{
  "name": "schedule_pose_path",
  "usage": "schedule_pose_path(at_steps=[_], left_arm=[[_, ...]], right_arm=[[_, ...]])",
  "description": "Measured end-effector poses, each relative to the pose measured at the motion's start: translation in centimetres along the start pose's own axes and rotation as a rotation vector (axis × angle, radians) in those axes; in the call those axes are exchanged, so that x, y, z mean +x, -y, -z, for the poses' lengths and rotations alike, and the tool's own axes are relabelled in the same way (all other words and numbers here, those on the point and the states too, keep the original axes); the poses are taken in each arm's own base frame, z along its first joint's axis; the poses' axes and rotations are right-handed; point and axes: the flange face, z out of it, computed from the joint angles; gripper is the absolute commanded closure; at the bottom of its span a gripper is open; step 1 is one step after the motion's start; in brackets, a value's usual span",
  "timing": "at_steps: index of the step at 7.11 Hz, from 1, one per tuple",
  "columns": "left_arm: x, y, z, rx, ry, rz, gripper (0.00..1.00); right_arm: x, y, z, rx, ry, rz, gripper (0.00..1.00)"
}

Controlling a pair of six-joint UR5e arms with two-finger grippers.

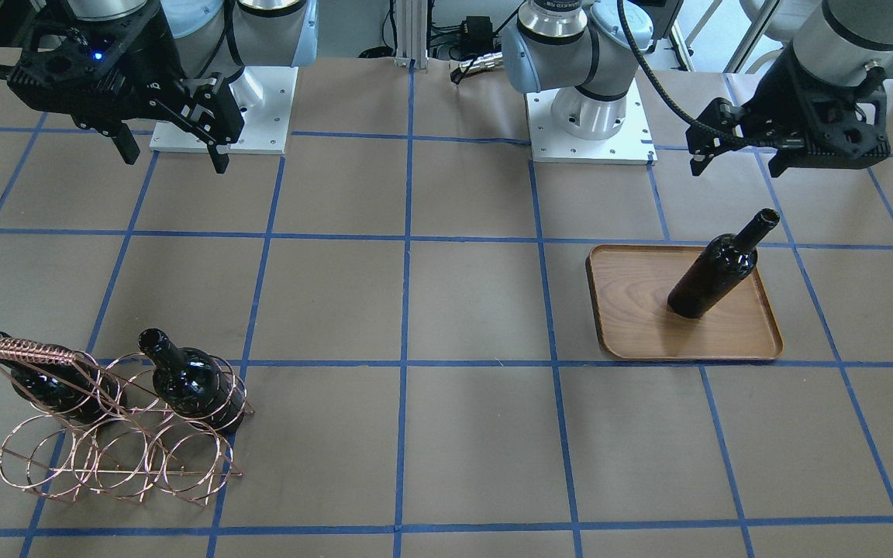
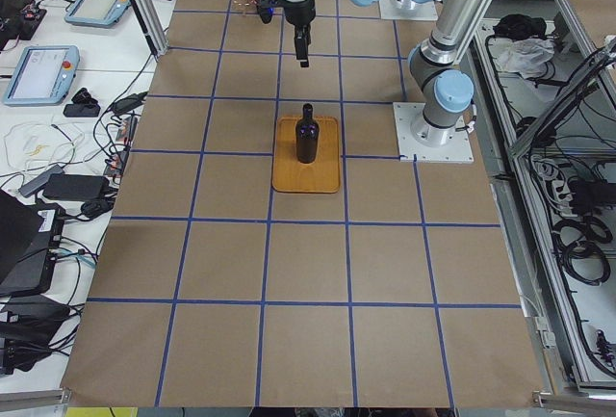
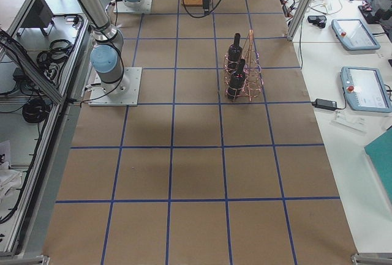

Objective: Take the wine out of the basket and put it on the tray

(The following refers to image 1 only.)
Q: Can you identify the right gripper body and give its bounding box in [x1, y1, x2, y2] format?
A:
[6, 1, 243, 144]

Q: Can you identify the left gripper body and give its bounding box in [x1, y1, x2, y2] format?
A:
[685, 43, 892, 171]

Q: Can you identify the dark wine bottle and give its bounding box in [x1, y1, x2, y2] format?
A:
[138, 328, 245, 436]
[667, 208, 780, 319]
[0, 331, 126, 428]

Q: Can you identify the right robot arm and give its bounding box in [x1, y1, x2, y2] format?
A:
[5, 1, 318, 174]

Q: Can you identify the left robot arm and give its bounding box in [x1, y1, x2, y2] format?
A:
[501, 1, 893, 177]

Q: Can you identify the wooden tray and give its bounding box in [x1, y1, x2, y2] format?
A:
[585, 245, 785, 363]

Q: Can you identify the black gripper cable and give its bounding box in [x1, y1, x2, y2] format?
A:
[615, 0, 757, 150]

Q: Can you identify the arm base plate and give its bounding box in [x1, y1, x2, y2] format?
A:
[149, 66, 300, 155]
[525, 79, 658, 165]

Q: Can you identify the aluminium frame post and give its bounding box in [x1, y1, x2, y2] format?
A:
[389, 0, 431, 73]

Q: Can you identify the copper wire bottle basket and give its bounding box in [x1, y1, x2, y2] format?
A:
[0, 347, 255, 506]

